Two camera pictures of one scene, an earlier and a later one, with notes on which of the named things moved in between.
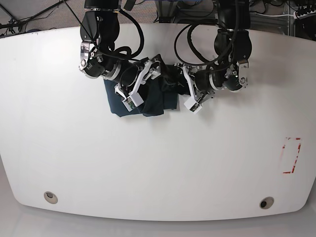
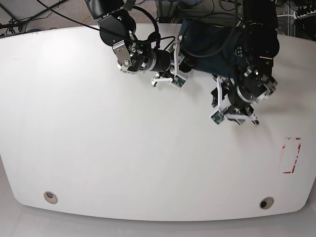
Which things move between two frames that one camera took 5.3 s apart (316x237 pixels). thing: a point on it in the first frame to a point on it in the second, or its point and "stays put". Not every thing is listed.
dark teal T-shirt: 159,94 to 217,50
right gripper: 204,82 to 236,101
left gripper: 129,76 to 163,74
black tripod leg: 9,24 stays put
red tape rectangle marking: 297,153 stays put
